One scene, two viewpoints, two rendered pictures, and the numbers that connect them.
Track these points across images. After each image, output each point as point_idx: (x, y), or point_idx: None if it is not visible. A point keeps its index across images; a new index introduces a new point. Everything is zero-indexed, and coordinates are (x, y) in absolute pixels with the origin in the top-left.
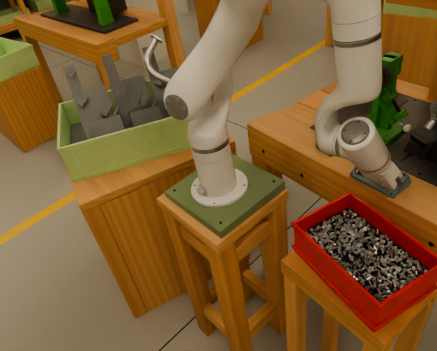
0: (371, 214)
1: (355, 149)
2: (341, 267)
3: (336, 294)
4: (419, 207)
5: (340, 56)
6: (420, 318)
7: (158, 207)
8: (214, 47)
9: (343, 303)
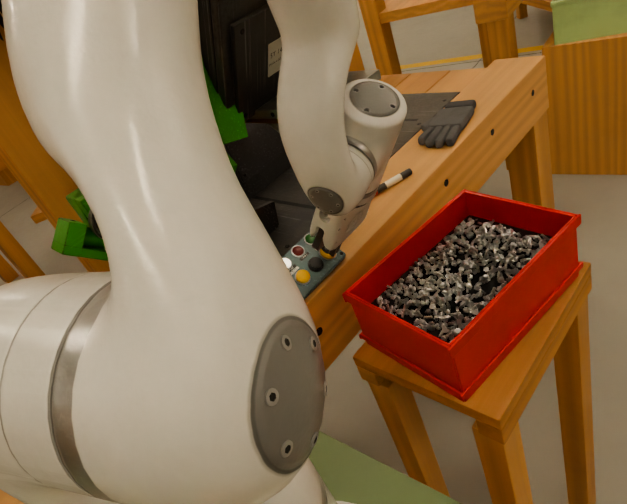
0: (387, 267)
1: (406, 107)
2: (531, 261)
3: (537, 321)
4: (360, 233)
5: None
6: None
7: None
8: (176, 29)
9: (548, 311)
